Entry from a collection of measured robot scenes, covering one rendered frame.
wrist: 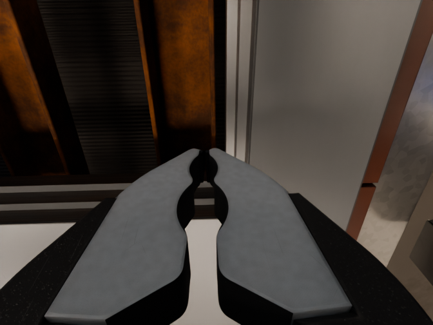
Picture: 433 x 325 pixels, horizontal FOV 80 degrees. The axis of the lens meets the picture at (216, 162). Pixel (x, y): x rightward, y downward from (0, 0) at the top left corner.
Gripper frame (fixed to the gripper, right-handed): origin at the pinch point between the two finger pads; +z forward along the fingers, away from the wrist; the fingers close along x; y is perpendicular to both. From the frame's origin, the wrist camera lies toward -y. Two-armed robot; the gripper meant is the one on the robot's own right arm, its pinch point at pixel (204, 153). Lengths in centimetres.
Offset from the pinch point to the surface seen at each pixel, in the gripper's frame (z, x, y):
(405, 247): 92, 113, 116
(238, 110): 7.4, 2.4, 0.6
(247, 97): 7.5, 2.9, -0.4
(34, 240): 5.7, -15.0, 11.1
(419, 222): 92, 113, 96
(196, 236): 5.6, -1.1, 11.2
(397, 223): 24, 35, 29
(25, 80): 24.2, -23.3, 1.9
